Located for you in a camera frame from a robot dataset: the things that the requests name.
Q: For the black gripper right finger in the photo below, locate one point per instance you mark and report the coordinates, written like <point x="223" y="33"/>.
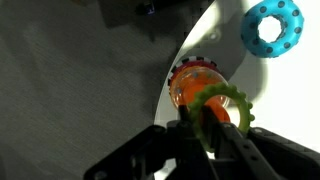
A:
<point x="253" y="153"/>

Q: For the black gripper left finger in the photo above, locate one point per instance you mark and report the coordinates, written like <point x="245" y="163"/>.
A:
<point x="166" y="150"/>

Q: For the orange post stand striped base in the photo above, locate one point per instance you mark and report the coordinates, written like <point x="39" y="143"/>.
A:
<point x="218" y="111"/>

